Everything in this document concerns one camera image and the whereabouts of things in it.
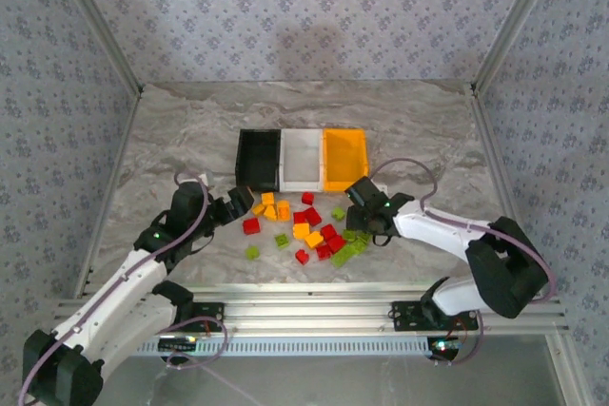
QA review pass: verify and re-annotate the white plastic container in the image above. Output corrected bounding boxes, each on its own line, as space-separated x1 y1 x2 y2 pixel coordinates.
279 128 327 193

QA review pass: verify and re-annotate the orange plastic container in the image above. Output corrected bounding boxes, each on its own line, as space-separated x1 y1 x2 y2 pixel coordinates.
322 127 370 194

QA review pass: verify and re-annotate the left aluminium side rail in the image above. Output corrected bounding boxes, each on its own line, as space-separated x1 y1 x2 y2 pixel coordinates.
73 87 144 300

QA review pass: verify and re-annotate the right aluminium corner post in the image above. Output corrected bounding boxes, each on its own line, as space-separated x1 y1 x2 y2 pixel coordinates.
470 0 570 93

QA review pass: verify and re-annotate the black plastic container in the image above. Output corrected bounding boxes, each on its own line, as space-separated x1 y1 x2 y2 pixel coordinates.
235 128 283 192

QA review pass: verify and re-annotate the left aluminium corner post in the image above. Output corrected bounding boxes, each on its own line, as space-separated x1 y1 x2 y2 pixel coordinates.
45 0 146 93

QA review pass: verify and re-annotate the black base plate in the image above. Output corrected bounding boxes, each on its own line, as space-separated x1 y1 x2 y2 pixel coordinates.
154 300 226 331
390 300 480 332

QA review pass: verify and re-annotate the aluminium frame leg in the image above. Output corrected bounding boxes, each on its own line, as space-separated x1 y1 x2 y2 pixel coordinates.
546 333 589 406

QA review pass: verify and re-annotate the slotted grey cable duct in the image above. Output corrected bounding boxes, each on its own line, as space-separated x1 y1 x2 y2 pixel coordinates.
130 335 434 358

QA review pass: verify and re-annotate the purple cable loop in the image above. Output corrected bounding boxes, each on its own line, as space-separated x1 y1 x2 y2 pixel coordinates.
142 315 265 406

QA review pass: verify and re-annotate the circuit board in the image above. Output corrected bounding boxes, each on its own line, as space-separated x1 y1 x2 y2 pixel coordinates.
159 336 199 354
427 337 465 358

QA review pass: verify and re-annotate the right aluminium side rail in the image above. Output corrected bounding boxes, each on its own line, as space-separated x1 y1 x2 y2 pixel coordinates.
468 85 546 296

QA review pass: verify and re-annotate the aluminium side rail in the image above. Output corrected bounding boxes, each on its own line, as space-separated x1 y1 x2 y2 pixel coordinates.
73 87 144 300
468 85 546 296

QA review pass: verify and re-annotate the aluminium corner post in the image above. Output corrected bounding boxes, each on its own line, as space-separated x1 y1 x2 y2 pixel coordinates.
470 0 570 93
45 0 146 93

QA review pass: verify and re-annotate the wide aluminium base rail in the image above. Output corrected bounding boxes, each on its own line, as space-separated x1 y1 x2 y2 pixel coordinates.
50 281 571 337

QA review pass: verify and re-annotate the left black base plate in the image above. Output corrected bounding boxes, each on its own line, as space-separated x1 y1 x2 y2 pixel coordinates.
154 300 226 331

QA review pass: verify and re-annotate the right circuit board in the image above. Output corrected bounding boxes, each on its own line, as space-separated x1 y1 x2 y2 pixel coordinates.
427 337 465 358

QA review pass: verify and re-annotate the left circuit board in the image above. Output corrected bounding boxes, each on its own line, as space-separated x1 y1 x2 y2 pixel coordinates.
159 336 199 354

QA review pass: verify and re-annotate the long light green lego brick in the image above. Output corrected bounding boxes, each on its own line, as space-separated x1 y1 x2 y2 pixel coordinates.
330 240 369 270

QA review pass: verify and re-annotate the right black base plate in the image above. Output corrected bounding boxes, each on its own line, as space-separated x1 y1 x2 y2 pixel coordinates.
390 300 480 332

